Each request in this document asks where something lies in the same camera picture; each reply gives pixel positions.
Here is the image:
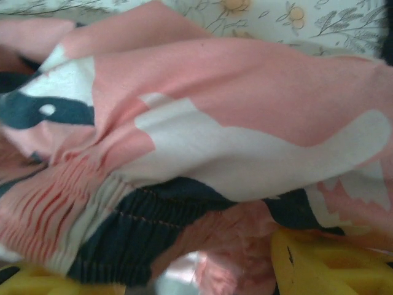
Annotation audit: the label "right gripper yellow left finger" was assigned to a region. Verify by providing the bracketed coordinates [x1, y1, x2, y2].
[0, 263, 82, 295]

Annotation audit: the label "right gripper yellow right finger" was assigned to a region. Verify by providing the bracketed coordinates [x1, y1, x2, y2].
[271, 229, 393, 295]

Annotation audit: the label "pink navy white patterned garment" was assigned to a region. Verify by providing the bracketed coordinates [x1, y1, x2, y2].
[0, 0, 393, 295]

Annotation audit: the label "navy blue t-shirt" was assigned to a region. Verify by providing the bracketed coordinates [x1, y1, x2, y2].
[378, 0, 393, 67]

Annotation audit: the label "floral printed tablecloth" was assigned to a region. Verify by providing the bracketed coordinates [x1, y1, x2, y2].
[0, 0, 393, 67]

